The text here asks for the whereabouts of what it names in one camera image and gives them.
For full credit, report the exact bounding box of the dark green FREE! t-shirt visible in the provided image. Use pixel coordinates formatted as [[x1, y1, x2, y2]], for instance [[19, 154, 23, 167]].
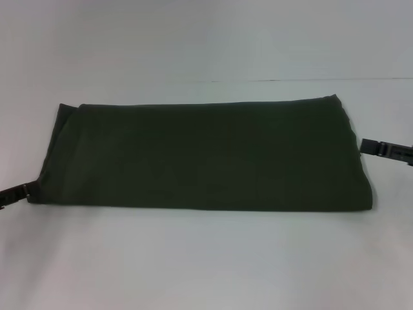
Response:
[[27, 93, 376, 214]]

